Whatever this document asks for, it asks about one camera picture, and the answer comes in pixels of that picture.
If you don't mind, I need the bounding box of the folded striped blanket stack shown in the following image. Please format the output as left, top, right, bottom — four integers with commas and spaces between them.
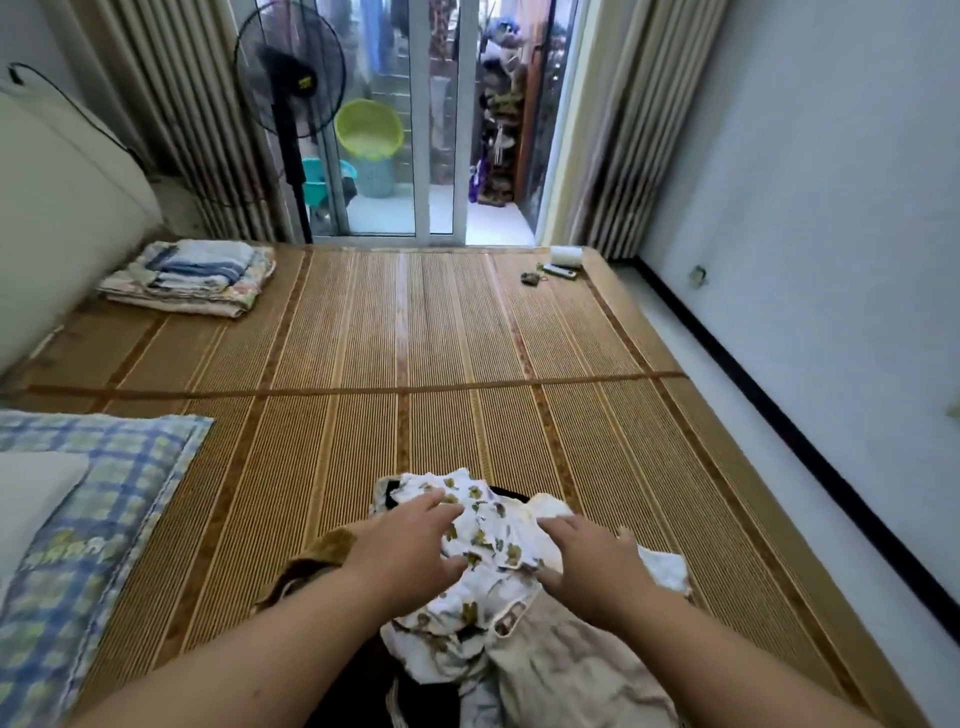
97, 238, 278, 320

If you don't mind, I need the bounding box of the beige patterned curtain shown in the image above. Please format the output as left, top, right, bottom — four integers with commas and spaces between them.
67, 0, 287, 245
577, 0, 731, 264

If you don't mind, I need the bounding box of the black standing fan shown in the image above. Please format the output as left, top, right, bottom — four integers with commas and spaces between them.
232, 0, 350, 245

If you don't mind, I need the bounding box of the person's left forearm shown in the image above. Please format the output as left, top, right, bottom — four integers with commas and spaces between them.
67, 567, 395, 728

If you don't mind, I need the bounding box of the black cable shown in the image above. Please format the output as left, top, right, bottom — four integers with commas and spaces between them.
7, 63, 152, 170

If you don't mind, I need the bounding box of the white bear print garment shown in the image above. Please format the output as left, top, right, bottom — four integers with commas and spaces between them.
375, 468, 575, 669

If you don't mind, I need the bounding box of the bamboo bed mat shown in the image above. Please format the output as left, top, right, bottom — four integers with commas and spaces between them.
0, 240, 932, 728

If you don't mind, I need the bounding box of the yellow green basin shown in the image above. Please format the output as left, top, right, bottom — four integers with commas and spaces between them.
333, 99, 407, 165

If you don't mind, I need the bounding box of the cluttered balcony shelf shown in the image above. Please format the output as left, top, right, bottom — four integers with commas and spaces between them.
472, 15, 528, 209

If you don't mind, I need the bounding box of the person's right hand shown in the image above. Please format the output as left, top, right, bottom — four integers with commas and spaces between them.
537, 514, 663, 632

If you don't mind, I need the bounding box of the cream padded headboard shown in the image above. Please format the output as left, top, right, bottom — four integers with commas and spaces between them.
0, 67, 164, 377

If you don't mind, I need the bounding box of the person's left hand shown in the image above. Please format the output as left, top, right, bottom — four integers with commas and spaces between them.
342, 487, 470, 620

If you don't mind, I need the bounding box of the small teal bucket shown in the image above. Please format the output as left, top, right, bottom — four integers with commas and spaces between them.
300, 157, 359, 213

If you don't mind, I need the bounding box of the blue plaid pillow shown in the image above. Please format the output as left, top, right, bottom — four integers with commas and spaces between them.
0, 409, 215, 728

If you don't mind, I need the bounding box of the sliding glass balcony door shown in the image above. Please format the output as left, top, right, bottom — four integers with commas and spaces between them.
300, 0, 581, 249

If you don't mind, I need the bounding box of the person's right forearm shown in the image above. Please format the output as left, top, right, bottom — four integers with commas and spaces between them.
607, 592, 887, 728

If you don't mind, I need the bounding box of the plain white garment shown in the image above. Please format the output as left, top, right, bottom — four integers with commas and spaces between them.
532, 493, 695, 599

